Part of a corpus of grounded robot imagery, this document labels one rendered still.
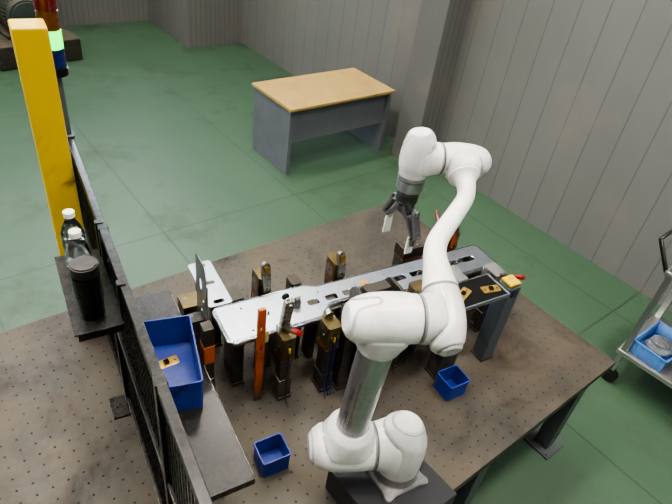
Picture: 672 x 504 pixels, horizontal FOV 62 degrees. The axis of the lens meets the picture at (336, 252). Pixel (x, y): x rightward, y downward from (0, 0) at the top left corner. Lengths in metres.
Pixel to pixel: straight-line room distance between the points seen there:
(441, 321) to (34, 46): 1.44
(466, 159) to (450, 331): 0.59
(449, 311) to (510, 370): 1.31
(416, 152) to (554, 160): 3.32
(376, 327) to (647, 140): 3.50
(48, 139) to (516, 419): 2.08
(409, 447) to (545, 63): 3.67
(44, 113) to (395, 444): 1.55
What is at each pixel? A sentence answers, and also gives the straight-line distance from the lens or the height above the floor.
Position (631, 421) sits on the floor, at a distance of 3.89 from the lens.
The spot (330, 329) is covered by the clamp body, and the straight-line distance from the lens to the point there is 2.14.
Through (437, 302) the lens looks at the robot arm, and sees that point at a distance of 1.46.
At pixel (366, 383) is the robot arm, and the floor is 1.38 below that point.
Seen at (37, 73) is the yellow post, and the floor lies 1.86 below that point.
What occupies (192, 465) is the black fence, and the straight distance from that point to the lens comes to 1.21.
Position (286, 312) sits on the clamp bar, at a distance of 2.05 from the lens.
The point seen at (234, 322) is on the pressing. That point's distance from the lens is 2.24.
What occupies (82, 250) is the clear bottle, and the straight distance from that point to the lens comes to 1.68.
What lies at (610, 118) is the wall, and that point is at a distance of 4.72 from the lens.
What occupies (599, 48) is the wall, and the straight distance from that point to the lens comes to 4.72.
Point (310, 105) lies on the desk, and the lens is 5.00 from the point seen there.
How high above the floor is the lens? 2.58
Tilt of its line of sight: 37 degrees down
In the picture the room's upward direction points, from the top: 9 degrees clockwise
